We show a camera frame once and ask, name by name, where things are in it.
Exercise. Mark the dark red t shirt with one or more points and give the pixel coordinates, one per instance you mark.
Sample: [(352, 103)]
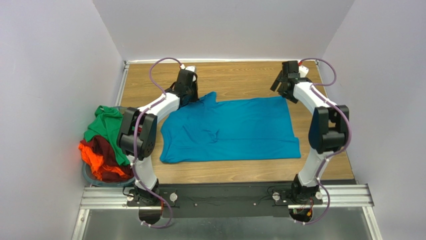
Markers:
[(101, 146)]

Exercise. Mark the green t shirt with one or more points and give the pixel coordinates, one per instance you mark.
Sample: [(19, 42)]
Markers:
[(107, 124)]

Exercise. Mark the blue t shirt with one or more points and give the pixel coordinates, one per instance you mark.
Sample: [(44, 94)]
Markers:
[(245, 129)]

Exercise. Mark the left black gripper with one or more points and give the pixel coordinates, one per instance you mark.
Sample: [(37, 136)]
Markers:
[(188, 95)]

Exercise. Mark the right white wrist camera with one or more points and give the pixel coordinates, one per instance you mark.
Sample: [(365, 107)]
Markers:
[(303, 71)]

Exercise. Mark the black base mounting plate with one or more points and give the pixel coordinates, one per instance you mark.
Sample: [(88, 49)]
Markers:
[(283, 199)]

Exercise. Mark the grey laundry basket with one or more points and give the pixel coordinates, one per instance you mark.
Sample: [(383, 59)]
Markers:
[(86, 172)]

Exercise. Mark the orange t shirt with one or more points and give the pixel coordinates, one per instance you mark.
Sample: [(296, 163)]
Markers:
[(99, 168)]

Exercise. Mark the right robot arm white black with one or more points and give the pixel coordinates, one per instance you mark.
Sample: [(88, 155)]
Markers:
[(328, 134)]

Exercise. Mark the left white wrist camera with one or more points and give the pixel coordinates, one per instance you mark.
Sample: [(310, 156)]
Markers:
[(190, 73)]

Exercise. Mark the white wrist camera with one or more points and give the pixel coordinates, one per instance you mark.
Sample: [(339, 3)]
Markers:
[(190, 73), (303, 71)]

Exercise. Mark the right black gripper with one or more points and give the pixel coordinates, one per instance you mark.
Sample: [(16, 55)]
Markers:
[(283, 84)]

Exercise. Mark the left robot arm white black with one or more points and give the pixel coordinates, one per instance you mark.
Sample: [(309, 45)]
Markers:
[(138, 133)]

